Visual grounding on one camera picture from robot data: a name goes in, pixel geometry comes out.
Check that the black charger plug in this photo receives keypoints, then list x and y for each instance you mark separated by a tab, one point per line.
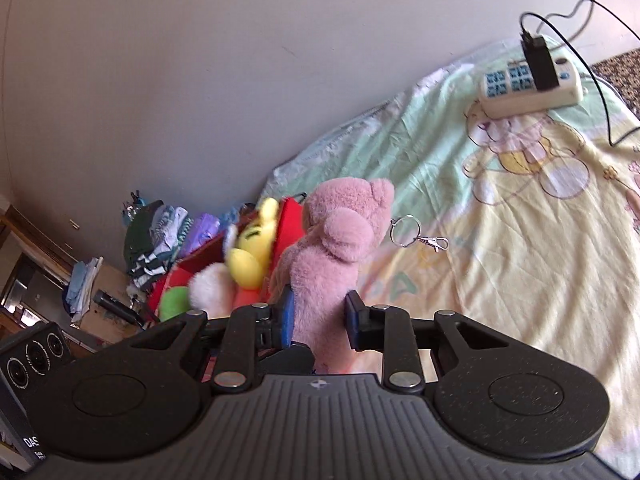
539	61

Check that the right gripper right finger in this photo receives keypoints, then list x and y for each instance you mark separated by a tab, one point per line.
388	331

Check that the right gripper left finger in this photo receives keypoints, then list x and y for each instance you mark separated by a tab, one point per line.
253	334

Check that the purple tissue pack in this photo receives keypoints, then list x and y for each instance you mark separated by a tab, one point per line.
203	229

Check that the pink plush toy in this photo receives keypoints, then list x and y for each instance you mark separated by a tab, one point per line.
345	220

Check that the cartoon bear bed sheet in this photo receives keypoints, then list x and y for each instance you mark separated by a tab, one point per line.
541	212

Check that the white bunny plush blue bow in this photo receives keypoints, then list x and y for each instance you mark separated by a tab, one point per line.
212	290

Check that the brown patterned mattress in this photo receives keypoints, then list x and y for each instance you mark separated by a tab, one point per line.
622	72

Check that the pile of folded clothes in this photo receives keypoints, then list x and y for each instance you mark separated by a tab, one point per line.
153	240

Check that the wooden cabinet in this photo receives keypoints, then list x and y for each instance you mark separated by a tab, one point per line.
34	275

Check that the metal keyring clasp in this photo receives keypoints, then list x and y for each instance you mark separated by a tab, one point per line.
406	231

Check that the green bean plush toy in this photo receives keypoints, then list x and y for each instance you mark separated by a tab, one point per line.
175	301

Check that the red cardboard box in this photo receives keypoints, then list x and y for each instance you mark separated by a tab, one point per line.
288	231

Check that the yellow tiger plush toy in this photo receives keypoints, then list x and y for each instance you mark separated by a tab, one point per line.
247	252

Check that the white power strip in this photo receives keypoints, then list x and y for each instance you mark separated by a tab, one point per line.
511	91

